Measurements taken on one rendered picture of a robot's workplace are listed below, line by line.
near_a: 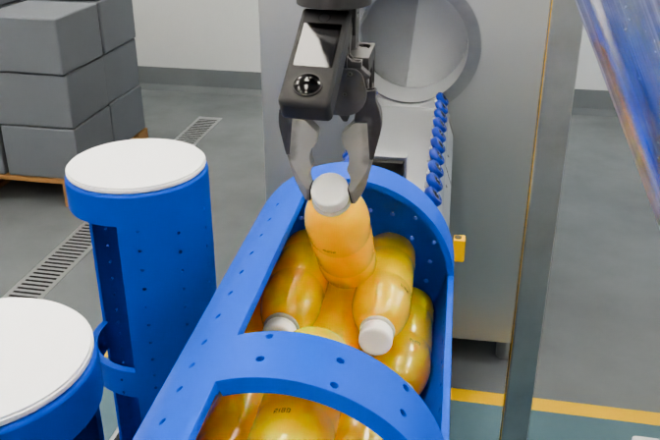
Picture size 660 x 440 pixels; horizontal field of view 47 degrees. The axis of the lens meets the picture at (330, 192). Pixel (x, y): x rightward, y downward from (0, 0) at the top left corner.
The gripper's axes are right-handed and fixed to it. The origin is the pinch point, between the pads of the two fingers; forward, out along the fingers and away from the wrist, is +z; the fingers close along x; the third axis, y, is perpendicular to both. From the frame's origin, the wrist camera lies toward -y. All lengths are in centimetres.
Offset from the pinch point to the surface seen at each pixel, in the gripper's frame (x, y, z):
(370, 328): -4.4, 1.8, 17.4
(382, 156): 0, 65, 22
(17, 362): 39.1, 0.0, 26.2
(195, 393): 7.1, -23.3, 7.6
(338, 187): -0.9, -0.1, -0.7
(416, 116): -3, 136, 38
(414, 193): -7.8, 21.1, 9.3
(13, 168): 197, 247, 115
